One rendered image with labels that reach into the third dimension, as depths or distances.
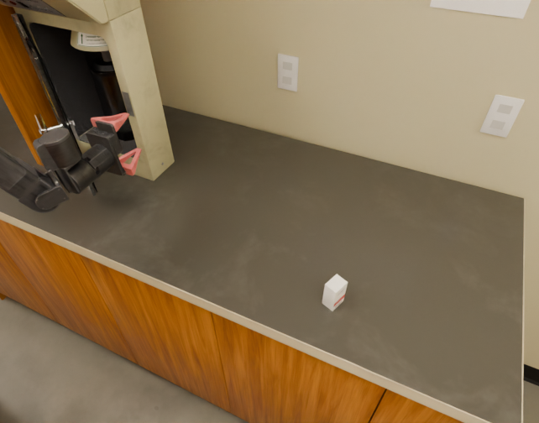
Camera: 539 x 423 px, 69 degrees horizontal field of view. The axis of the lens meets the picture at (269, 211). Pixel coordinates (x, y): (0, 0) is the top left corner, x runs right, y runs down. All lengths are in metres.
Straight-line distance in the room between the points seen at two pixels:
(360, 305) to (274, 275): 0.21
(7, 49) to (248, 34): 0.67
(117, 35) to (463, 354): 1.04
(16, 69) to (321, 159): 0.93
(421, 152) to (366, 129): 0.18
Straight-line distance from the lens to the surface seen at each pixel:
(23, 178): 0.86
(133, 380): 1.95
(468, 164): 1.35
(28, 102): 1.40
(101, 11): 1.03
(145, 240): 1.09
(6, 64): 1.35
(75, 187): 0.89
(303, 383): 1.14
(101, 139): 0.92
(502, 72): 1.21
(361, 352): 0.89
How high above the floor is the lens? 1.72
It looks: 44 degrees down
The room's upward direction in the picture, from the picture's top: straight up
